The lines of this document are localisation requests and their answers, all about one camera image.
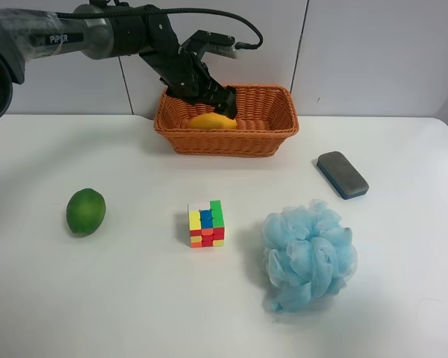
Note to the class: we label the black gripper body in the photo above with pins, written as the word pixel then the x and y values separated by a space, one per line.
pixel 186 76

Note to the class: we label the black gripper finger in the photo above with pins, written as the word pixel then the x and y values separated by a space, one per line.
pixel 223 100

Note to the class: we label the yellow mango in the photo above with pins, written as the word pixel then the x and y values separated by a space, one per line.
pixel 212 121

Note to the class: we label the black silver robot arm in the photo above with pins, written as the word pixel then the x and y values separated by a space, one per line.
pixel 100 32

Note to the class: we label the orange wicker basket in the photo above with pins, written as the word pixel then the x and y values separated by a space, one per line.
pixel 266 117

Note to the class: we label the green lemon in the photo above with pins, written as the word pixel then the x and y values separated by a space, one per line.
pixel 85 212

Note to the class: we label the multicoloured puzzle cube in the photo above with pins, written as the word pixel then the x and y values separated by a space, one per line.
pixel 206 224

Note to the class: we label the grey blue board eraser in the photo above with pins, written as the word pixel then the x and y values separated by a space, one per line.
pixel 342 175

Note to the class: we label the blue mesh bath sponge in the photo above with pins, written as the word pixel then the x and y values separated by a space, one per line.
pixel 308 255

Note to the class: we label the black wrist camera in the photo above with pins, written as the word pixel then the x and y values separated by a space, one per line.
pixel 202 42

